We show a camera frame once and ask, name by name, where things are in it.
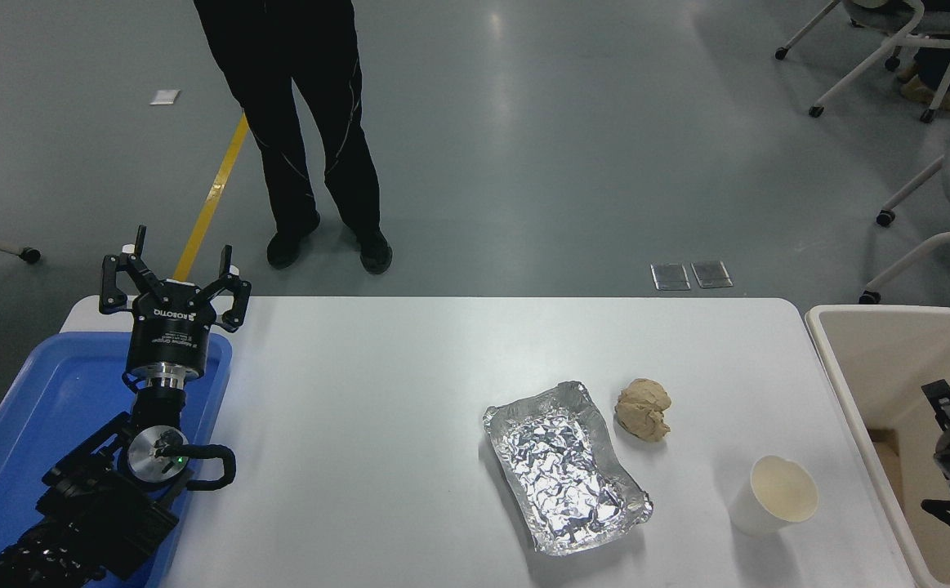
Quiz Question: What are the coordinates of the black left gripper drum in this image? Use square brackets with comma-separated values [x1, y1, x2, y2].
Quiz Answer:
[124, 279, 228, 378]

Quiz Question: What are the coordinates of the white paper cup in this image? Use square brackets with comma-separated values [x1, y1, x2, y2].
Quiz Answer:
[729, 455, 819, 537]

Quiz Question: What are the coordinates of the blue plastic tray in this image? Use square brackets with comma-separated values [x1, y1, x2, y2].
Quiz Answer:
[0, 331, 234, 588]

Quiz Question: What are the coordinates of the crumpled foil tray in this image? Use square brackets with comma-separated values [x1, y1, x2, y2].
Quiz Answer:
[483, 381, 654, 557]

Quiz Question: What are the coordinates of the crumpled tan paper ball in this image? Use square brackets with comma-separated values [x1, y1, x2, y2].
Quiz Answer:
[614, 378, 673, 443]

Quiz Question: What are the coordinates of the metal floor plate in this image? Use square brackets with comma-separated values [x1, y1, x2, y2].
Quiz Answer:
[652, 263, 692, 292]
[691, 261, 734, 290]

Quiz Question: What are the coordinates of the large pale bin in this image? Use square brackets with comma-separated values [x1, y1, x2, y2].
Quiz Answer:
[805, 305, 950, 588]

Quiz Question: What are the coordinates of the brown cardboard piece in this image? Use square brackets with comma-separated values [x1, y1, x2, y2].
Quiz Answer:
[868, 428, 907, 509]

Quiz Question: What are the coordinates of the seated person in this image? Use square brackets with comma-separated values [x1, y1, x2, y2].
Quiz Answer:
[898, 0, 950, 113]

